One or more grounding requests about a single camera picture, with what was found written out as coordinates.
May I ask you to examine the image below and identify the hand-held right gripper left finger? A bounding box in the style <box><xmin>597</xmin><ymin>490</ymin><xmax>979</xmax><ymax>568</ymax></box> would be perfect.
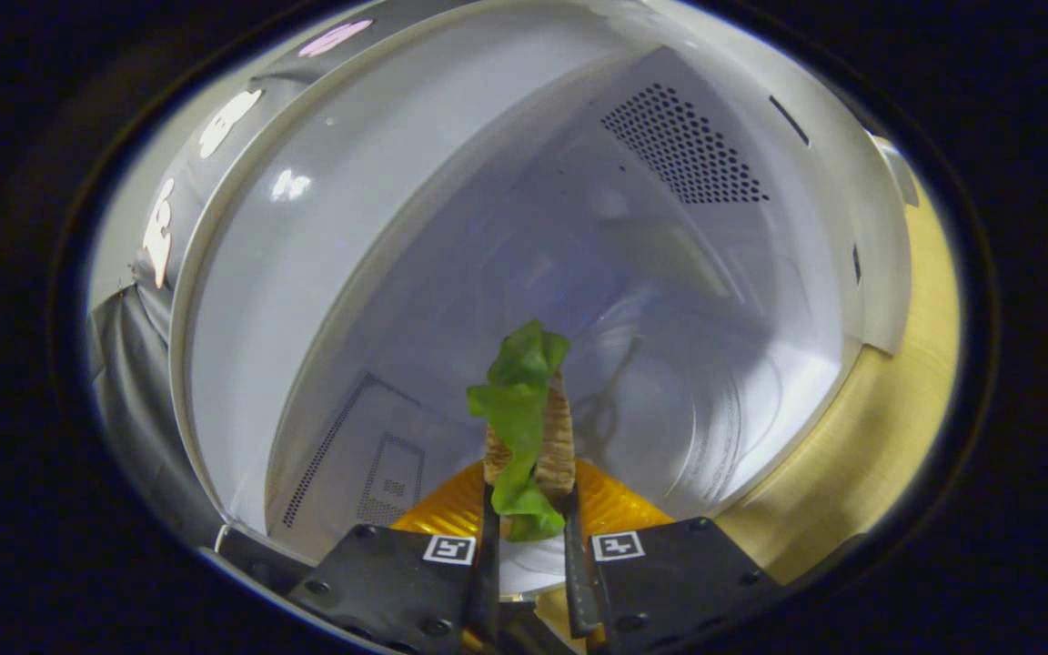
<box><xmin>287</xmin><ymin>459</ymin><xmax>502</xmax><ymax>655</ymax></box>

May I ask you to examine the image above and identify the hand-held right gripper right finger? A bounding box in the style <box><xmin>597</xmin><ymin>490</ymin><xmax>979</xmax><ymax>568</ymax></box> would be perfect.
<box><xmin>560</xmin><ymin>459</ymin><xmax>784</xmax><ymax>655</ymax></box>

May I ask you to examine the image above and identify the lettuce sandwich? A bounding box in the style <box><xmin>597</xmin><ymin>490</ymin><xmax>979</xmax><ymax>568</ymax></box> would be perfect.
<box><xmin>467</xmin><ymin>318</ymin><xmax>577</xmax><ymax>544</ymax></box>

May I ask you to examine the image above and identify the white microwave oven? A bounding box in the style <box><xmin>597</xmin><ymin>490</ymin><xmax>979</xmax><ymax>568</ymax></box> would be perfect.
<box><xmin>169</xmin><ymin>0</ymin><xmax>914</xmax><ymax>592</ymax></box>

